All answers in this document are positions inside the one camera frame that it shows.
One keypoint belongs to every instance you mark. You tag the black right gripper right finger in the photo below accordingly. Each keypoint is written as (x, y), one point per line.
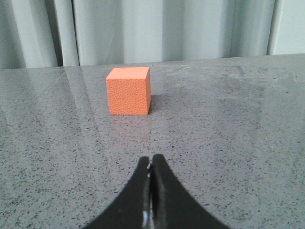
(173, 207)

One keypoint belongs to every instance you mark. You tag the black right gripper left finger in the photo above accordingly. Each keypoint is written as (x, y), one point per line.
(131, 208)

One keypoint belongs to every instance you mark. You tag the orange foam cube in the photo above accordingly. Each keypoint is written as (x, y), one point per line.
(129, 91)

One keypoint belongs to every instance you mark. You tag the white pleated curtain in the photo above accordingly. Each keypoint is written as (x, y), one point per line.
(47, 33)

